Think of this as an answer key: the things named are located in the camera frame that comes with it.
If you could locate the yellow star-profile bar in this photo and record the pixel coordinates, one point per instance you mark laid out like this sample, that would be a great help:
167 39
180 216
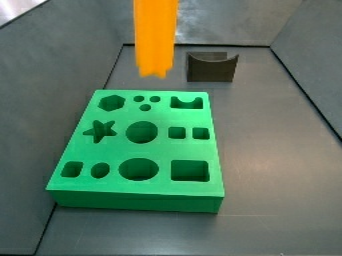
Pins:
155 27

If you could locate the green shape-sorting block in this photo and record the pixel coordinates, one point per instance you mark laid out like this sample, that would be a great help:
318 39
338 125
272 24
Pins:
141 154

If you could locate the black cradle fixture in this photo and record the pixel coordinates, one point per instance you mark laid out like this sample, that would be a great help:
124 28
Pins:
210 67

